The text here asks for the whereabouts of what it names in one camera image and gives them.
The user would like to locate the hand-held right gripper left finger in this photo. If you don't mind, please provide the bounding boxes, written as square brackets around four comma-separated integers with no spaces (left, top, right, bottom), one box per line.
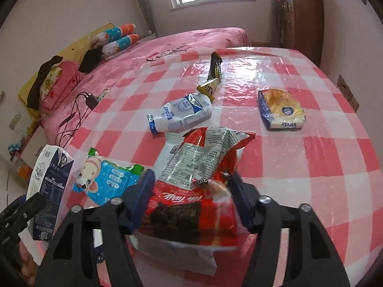
[34,169,156,287]

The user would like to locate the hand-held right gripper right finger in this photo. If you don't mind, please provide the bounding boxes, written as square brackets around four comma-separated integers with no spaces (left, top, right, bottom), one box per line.
[227,170,350,287]

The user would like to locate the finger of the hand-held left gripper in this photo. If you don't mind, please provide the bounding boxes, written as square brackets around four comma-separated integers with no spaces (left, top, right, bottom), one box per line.
[0,193,47,237]

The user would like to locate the blue cartoon wipes packet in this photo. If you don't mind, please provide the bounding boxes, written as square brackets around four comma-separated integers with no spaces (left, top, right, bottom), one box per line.
[72,147,145,208]

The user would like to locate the white navy milk carton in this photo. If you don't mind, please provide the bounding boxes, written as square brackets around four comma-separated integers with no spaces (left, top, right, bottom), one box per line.
[26,144,75,242]

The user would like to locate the red snack bag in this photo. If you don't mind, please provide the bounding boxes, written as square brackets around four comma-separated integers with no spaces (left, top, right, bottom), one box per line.
[132,126,256,247]

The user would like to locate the white blue milk pouch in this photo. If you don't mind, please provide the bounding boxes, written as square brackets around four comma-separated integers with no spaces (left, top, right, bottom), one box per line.
[146,93,213,134]

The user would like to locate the yellow white tissue pack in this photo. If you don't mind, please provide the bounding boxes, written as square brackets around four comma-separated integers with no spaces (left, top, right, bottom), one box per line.
[258,88,307,130]

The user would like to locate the black coffee sachet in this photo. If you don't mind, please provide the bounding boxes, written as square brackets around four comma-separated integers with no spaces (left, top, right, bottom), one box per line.
[197,51,224,103]

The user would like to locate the white wardrobe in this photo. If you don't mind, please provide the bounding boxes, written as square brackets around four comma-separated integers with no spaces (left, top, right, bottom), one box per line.
[0,155,27,204]

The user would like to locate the orange box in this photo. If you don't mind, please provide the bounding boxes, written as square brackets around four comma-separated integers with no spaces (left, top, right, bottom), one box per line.
[16,166,33,180]

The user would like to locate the white nightstand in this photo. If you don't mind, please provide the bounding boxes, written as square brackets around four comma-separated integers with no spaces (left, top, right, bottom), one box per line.
[21,124,50,168]

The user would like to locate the red white checkered tablecloth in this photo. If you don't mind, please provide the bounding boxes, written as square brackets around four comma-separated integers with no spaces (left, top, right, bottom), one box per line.
[37,46,376,287]

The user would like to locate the black charger brick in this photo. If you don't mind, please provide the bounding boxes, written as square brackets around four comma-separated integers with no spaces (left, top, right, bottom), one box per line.
[85,94,101,110]

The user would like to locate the yellow floral pillow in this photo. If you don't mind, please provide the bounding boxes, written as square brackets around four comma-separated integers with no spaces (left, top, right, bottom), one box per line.
[39,64,63,102]

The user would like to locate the pink pillow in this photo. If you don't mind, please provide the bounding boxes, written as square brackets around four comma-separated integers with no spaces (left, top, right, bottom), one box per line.
[40,60,86,112]

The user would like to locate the black clothing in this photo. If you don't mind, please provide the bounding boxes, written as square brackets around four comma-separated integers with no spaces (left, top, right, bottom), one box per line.
[79,49,105,74]
[27,55,65,110]

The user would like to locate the pink bed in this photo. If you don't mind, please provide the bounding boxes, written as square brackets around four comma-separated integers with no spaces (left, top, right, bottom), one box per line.
[40,27,252,153]

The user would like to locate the yellow headboard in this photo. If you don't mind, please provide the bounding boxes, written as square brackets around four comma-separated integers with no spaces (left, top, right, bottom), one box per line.
[18,22,116,108]

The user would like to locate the grey curtain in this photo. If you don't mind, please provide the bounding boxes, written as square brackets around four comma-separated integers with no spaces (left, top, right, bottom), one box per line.
[275,0,289,48]
[127,0,156,35]

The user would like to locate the brown wooden cabinet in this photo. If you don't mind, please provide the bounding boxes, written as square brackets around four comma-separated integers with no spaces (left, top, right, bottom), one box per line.
[280,0,325,68]

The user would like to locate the wall switch plate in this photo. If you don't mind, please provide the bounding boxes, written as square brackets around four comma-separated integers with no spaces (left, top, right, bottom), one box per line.
[9,112,22,130]

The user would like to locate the black cables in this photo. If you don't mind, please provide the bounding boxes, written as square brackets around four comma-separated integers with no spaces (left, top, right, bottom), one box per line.
[55,89,104,145]

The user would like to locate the wall socket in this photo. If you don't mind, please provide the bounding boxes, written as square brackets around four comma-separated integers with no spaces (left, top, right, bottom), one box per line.
[346,91,360,113]
[337,74,351,96]

